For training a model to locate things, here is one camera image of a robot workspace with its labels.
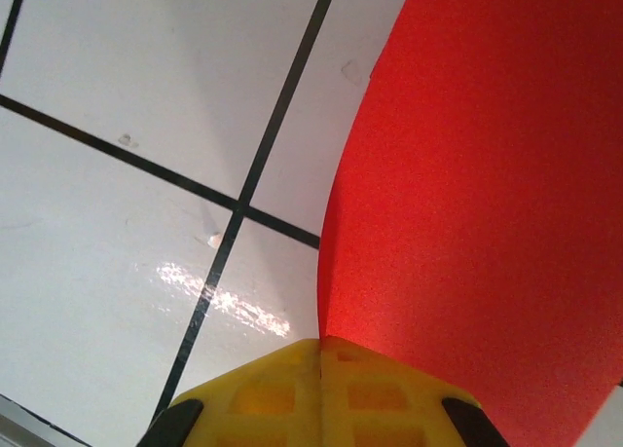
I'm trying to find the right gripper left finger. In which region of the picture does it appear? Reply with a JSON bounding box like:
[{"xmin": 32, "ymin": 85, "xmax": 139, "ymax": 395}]
[{"xmin": 139, "ymin": 338, "xmax": 323, "ymax": 447}]

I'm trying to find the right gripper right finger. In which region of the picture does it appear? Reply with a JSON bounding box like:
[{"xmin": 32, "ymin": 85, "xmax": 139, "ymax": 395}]
[{"xmin": 320, "ymin": 335, "xmax": 508, "ymax": 447}]

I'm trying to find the red square paper sheet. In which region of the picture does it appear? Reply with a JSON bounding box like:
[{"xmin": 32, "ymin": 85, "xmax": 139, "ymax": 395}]
[{"xmin": 315, "ymin": 0, "xmax": 623, "ymax": 447}]

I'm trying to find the aluminium table rail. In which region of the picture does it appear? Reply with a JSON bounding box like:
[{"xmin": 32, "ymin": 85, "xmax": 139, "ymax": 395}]
[{"xmin": 0, "ymin": 392, "xmax": 87, "ymax": 447}]

